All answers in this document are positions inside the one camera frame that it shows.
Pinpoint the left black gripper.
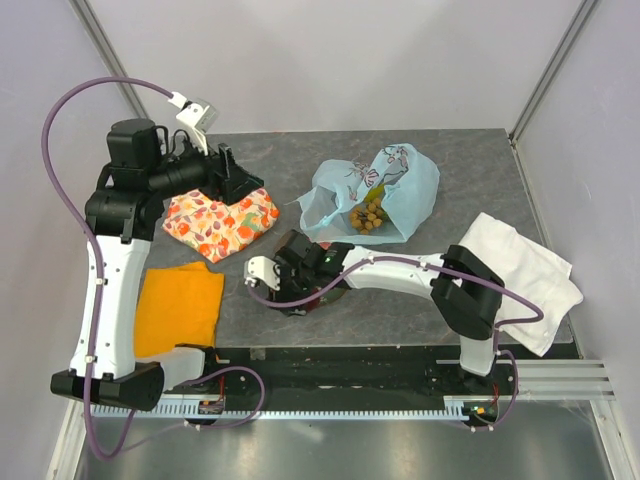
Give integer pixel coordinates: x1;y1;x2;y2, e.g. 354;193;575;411
147;127;264;206

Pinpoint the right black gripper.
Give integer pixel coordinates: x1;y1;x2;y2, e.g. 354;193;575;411
267;257;316;316

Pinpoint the light blue plastic bag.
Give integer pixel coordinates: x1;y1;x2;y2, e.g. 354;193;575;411
296;143;440;245

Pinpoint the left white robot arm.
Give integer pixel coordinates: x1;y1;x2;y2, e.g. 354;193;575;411
50;119;264;411

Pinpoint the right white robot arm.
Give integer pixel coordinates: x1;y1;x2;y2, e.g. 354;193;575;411
267;230;505;394

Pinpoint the fake brown grape bunch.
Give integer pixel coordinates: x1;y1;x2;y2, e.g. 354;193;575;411
348;198;389;235

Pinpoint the blue ceramic plate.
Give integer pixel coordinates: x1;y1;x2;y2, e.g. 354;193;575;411
299;241;351;311

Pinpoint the floral orange cloth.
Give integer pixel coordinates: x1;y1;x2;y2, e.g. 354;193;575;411
162;188;280;263

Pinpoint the white towel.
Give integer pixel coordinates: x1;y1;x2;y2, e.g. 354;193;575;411
459;212;584;357

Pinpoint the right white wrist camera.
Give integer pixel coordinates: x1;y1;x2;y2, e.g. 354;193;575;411
244;256;280;291

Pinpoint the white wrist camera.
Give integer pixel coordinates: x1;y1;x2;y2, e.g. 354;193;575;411
244;256;280;291
168;91;218;156

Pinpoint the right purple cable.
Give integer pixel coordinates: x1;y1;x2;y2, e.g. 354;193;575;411
246;254;545;434

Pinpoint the purple cable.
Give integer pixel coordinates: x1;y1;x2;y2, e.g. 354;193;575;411
40;76;266;461
246;254;545;434

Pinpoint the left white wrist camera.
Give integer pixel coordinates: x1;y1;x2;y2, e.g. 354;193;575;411
168;91;218;156

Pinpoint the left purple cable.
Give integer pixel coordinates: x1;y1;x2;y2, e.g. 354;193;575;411
40;76;266;461

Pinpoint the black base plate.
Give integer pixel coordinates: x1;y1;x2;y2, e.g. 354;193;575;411
161;345;518;399

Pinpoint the light blue cable duct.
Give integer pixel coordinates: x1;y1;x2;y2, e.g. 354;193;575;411
92;396;496;420

